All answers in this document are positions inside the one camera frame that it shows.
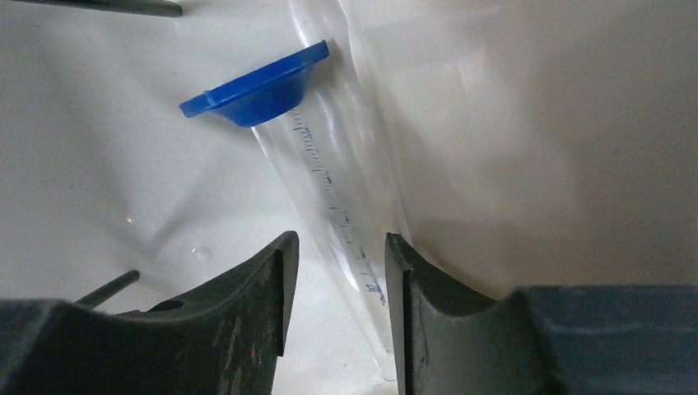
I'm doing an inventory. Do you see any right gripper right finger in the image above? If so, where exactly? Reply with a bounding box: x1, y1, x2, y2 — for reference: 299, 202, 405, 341
384, 233, 697, 394

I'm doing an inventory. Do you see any black metal ring stand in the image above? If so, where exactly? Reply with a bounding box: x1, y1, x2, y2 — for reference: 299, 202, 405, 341
21, 0, 184, 309

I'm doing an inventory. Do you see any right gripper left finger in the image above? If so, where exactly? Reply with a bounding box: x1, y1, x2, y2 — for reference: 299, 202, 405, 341
1, 231, 299, 394

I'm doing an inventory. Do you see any clear cylinder blue base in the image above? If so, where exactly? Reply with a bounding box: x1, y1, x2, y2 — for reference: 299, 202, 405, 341
180, 40, 398, 381

